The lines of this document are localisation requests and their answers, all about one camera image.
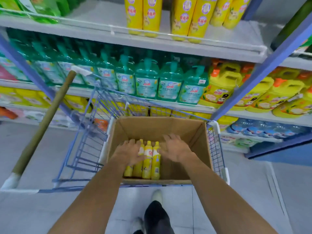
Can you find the person's white shoe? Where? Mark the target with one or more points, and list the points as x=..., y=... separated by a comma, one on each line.
x=137, y=225
x=156, y=196

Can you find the yellow dish soap bottle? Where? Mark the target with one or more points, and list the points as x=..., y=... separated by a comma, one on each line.
x=156, y=168
x=147, y=163
x=138, y=169
x=128, y=171

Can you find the person's left forearm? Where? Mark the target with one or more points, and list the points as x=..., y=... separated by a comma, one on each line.
x=97, y=199

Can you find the blue and white shelf rack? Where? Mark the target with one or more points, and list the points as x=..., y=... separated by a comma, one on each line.
x=219, y=38

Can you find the person's left fingers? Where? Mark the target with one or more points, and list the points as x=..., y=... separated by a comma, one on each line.
x=134, y=146

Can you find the person's right thumb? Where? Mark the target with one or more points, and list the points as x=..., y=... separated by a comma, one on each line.
x=163, y=151

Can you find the row of yellow refill packets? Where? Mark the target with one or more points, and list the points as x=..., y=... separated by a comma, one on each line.
x=26, y=97

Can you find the person's dark trouser leg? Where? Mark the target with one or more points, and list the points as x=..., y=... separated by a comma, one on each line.
x=157, y=219

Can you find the row of green pump bottles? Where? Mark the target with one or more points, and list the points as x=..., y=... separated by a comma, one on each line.
x=146, y=80

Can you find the orange packet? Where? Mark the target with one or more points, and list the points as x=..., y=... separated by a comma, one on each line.
x=7, y=113

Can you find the row of blue refill packs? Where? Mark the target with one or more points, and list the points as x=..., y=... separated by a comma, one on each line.
x=260, y=131

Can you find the row of light green bottles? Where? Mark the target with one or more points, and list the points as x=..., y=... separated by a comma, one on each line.
x=41, y=7

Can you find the person's right hand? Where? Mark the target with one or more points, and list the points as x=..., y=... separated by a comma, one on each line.
x=176, y=151

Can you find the row of tall yellow bottles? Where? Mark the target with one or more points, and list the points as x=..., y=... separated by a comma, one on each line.
x=185, y=14

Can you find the person's right forearm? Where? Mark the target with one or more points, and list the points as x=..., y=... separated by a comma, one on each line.
x=219, y=197

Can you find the person's left hand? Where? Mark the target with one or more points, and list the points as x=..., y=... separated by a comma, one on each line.
x=126, y=153

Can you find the dark green bottle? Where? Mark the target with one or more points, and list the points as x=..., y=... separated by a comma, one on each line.
x=292, y=29

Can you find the row of orange-capped yellow jugs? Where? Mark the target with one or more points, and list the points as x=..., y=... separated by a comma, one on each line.
x=263, y=95

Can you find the brown cardboard box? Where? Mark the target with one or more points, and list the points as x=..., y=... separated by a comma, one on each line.
x=170, y=129

